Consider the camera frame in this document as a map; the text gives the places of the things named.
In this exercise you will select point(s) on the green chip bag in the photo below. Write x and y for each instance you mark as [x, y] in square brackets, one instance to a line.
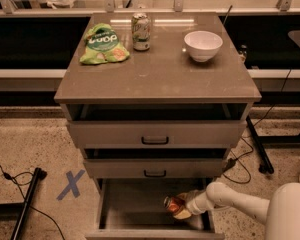
[102, 45]

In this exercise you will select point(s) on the top drawer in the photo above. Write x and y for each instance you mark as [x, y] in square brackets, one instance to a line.
[217, 125]

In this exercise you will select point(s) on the middle drawer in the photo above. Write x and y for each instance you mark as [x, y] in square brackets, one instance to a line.
[155, 163]

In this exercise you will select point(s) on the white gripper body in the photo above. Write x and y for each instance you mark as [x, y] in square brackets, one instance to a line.
[194, 202]

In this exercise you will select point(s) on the grey drawer cabinet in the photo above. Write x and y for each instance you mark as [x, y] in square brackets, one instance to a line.
[164, 75]

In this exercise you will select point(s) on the bottom drawer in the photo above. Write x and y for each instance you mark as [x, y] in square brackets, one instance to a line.
[133, 209]

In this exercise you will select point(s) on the blue tape cross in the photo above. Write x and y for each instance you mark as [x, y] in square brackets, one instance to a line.
[71, 186]

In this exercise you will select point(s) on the black stand leg left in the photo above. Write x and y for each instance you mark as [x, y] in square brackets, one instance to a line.
[37, 175]

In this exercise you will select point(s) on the black stand leg right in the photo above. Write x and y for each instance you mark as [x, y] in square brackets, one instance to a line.
[265, 165]

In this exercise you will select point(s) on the drawer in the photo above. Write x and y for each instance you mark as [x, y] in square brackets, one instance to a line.
[155, 163]
[217, 125]
[133, 209]

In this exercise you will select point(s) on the white bowl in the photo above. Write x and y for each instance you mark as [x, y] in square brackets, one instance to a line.
[202, 45]

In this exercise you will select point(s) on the green white soda can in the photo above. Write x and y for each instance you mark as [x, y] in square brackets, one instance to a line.
[140, 27]

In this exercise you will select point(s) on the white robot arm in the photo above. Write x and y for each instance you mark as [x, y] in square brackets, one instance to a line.
[280, 214]

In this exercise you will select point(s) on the red coke can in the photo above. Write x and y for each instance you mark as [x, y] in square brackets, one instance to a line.
[173, 204]

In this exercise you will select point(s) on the black stand leg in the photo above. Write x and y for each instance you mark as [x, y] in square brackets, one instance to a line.
[265, 165]
[37, 175]

